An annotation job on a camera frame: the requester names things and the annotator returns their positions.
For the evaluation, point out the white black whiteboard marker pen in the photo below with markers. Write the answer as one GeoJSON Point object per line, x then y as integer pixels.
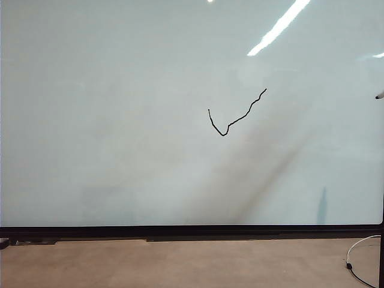
{"type": "Point", "coordinates": [381, 95]}

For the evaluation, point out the black whiteboard eraser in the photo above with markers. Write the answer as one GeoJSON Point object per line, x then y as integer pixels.
{"type": "Point", "coordinates": [4, 243]}

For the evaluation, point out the white glass whiteboard black frame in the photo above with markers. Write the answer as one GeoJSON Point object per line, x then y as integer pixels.
{"type": "Point", "coordinates": [150, 120]}

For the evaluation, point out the short black bracket under whiteboard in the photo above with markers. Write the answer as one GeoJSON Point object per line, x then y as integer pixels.
{"type": "Point", "coordinates": [39, 241]}

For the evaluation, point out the black whiteboard stand post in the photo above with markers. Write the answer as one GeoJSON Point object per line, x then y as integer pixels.
{"type": "Point", "coordinates": [382, 258]}

